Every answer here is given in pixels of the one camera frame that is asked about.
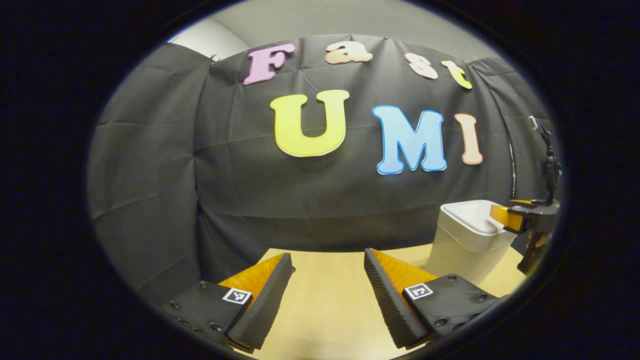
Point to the wooden desktop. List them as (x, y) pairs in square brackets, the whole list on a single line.
[(330, 300)]

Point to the white desktop garbage bin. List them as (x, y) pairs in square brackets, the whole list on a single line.
[(465, 235)]

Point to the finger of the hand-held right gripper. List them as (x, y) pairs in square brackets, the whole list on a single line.
[(530, 217), (522, 201)]

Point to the black backdrop cloth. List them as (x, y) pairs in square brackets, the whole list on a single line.
[(250, 200)]

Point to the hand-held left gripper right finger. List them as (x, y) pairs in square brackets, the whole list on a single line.
[(387, 300)]

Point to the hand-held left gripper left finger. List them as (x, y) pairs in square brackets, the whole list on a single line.
[(267, 305)]

